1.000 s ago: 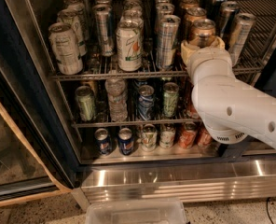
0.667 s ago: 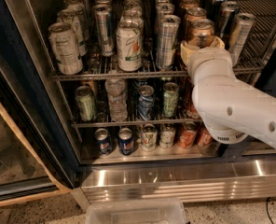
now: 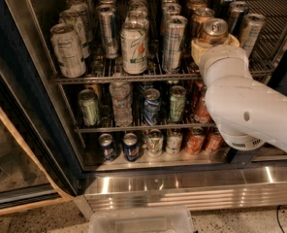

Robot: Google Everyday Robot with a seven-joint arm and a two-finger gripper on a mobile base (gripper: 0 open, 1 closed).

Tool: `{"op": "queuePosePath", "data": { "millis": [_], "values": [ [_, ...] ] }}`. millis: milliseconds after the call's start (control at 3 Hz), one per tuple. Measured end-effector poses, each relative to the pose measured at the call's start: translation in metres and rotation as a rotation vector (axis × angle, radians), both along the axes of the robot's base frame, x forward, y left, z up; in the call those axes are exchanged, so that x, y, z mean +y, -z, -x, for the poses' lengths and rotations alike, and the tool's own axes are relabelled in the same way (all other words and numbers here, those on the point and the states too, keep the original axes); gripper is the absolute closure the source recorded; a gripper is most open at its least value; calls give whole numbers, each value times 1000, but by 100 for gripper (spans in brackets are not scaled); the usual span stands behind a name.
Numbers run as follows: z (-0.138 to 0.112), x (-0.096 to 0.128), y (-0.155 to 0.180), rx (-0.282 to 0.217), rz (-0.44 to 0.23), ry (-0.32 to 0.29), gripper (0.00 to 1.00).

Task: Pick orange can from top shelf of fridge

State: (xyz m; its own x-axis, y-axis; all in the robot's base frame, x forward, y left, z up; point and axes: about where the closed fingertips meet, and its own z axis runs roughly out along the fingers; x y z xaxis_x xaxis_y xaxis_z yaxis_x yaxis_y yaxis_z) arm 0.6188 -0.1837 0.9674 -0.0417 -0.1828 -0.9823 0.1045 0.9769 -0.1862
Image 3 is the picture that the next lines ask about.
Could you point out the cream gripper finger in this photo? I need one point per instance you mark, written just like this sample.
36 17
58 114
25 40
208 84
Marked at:
231 41
198 48

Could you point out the orange tall can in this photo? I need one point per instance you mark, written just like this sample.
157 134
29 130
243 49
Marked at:
192 5
199 17
214 31

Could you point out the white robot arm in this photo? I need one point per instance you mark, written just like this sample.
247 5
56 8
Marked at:
247 113

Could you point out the front right silver can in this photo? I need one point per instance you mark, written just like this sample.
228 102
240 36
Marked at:
250 31

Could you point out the front silver tall can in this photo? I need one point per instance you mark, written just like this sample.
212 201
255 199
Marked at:
173 43

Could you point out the silver tall can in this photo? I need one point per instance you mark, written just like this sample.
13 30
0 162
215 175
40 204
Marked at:
107 19
173 43
169 9

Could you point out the light green can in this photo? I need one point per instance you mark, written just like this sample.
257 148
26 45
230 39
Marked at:
177 103

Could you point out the front 7up can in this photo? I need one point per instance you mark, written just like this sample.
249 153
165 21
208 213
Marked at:
133 47

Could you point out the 7up can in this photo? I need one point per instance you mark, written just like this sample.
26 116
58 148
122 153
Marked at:
133 47
154 143
139 16

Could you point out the orange soda can middle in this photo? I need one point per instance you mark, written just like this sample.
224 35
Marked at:
200 113

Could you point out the blue white can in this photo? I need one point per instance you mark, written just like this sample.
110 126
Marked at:
151 106

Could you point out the bottom left orange can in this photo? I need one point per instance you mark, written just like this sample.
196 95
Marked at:
195 139

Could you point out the bottom white can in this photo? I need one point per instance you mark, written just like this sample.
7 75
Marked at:
173 141

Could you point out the bottom right orange can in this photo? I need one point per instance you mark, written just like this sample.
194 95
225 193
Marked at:
214 141

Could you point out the silver tall can left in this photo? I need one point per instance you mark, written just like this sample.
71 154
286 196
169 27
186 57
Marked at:
107 19

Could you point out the bottom 7up can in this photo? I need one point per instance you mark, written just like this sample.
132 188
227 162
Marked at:
154 143

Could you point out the right pepsi can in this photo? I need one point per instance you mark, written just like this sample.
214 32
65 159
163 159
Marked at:
130 146

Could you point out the pepsi can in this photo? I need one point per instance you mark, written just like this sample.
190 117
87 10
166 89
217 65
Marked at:
130 146
107 146

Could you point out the green can middle shelf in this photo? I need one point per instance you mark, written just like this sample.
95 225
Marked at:
89 106

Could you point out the front white can left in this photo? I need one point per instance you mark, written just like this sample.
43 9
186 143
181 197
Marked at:
67 49

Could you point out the left pepsi can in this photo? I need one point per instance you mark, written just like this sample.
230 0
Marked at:
107 146

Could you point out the stainless fridge base panel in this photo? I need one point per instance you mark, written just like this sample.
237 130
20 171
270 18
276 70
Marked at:
196 190

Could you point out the open glass fridge door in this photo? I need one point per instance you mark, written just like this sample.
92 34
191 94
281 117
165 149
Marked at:
39 159

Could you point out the clear water bottle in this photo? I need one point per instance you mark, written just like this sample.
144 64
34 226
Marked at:
121 103

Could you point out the clear plastic bin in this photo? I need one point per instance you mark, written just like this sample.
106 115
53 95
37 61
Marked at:
143 220

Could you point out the top wire shelf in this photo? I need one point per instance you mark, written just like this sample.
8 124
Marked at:
261 65

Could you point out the wire shelf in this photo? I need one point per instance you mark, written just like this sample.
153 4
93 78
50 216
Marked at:
261 65
137 126

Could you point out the middle wire shelf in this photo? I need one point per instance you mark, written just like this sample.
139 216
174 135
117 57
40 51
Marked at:
137 126

